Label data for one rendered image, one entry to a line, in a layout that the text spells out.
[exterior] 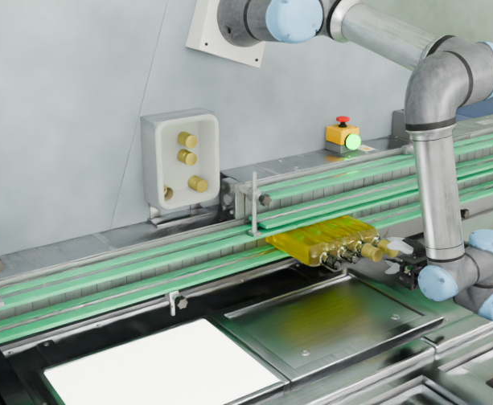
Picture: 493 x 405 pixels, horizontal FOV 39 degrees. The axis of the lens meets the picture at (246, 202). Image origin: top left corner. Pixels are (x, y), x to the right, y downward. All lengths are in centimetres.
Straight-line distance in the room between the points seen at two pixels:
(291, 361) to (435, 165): 53
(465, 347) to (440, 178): 49
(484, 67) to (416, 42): 16
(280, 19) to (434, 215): 55
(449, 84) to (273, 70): 69
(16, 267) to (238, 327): 52
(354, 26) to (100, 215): 76
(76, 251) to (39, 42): 48
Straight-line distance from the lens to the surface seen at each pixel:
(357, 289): 189
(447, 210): 142
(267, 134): 197
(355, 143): 205
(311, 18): 163
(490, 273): 155
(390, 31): 158
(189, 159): 177
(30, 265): 164
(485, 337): 179
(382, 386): 157
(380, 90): 222
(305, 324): 172
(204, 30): 173
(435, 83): 137
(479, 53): 147
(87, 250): 169
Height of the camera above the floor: 229
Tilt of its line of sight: 51 degrees down
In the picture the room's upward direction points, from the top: 117 degrees clockwise
